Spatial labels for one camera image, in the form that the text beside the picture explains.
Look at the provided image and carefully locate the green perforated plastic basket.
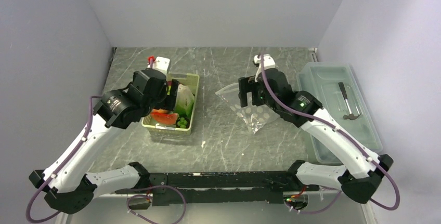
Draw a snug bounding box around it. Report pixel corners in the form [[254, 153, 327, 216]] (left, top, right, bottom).
[[141, 73, 200, 136]]

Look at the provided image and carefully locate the clear polka dot zip bag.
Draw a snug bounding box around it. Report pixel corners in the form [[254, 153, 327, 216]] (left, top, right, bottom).
[[215, 83, 279, 134]]

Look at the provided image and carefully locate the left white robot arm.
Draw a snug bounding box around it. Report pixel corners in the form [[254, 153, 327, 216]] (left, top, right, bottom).
[[29, 68, 168, 214]]

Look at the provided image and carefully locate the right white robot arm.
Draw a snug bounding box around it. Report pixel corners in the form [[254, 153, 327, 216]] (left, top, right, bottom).
[[238, 68, 393, 204]]

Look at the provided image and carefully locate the green cabbage toy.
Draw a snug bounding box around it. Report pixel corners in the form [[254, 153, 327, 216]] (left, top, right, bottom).
[[174, 84, 195, 117]]

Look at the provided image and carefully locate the green grapes toy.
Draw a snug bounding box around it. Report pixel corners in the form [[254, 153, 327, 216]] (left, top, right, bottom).
[[175, 117, 190, 129]]

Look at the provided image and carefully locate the clear plastic storage box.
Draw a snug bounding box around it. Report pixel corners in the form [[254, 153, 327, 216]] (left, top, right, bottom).
[[297, 62, 383, 153]]

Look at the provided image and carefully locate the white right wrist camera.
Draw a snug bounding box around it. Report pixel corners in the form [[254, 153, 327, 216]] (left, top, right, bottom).
[[253, 54, 276, 74]]

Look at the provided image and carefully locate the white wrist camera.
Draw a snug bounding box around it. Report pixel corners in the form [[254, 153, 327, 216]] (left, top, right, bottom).
[[253, 54, 276, 74], [147, 56, 170, 75]]

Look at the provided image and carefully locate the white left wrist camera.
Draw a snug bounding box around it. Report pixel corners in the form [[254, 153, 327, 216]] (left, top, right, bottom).
[[147, 56, 170, 75]]

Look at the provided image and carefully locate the black handled hammer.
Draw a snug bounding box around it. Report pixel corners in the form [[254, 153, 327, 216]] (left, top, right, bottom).
[[338, 82, 360, 121]]

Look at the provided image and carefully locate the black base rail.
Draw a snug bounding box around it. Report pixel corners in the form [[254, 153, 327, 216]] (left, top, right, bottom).
[[116, 170, 319, 206]]

